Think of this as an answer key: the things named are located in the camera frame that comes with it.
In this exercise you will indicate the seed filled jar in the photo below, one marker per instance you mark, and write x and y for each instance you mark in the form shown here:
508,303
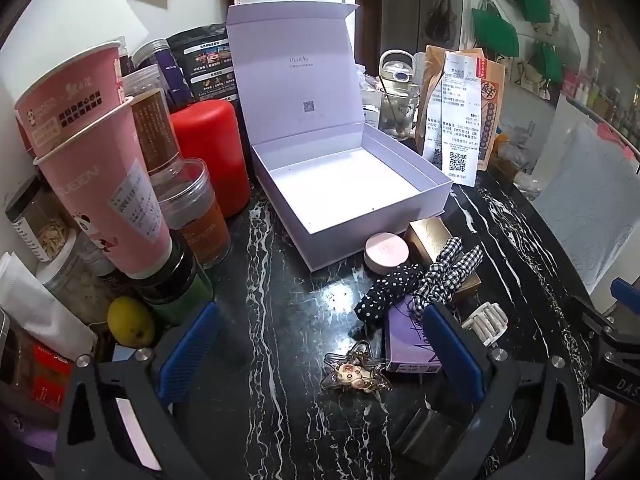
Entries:
39,218

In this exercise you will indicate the long white receipt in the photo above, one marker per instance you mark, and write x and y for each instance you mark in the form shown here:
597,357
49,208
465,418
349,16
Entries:
453,117

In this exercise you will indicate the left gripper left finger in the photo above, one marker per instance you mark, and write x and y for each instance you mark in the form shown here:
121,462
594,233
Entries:
181,350

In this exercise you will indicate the gingham checkered scrunchie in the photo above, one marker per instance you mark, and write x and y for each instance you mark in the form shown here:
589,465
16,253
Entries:
445,276

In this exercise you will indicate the purple label jar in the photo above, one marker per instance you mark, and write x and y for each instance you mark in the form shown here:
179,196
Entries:
158,52

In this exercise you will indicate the brown label clear jar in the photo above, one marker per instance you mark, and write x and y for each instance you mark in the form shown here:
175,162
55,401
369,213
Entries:
151,115

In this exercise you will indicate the black polka dot scrunchie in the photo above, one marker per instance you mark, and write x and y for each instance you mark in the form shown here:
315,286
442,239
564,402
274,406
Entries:
387,291

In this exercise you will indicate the red cylindrical canister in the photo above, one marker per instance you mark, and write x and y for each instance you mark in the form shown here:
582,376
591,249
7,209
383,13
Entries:
208,130

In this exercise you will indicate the gold star hair clip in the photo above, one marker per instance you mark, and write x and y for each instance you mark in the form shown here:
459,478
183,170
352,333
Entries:
357,369

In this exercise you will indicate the purple signed box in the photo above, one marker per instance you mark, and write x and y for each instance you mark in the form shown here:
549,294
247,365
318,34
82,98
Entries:
406,348

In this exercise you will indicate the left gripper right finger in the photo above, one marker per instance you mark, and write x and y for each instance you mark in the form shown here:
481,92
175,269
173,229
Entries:
464,373

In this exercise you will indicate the cream hair claw clip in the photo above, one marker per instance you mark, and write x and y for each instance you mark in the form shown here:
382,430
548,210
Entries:
488,322

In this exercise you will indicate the clear jar orange label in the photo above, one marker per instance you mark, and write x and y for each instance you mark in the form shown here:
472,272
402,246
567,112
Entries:
190,206

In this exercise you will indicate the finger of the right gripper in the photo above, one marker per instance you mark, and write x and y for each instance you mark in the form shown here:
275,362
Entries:
626,294

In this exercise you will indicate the pink paper cup stack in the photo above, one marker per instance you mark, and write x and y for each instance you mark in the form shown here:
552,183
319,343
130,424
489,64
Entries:
79,124

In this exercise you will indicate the pink round compact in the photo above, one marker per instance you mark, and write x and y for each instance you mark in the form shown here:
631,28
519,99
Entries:
384,252

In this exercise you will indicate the lavender gift box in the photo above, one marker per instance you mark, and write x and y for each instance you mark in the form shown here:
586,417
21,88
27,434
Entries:
333,179

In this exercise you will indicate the black snack pouch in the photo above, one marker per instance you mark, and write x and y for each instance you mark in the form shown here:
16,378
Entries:
204,56

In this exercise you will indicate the yellow lemon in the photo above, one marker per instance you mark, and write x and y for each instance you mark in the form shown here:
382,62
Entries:
130,323

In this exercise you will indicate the gold rectangular box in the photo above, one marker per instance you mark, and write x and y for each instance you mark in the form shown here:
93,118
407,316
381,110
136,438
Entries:
425,239

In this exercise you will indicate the clear drinking glass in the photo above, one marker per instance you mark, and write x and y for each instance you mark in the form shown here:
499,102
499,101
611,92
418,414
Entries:
398,113

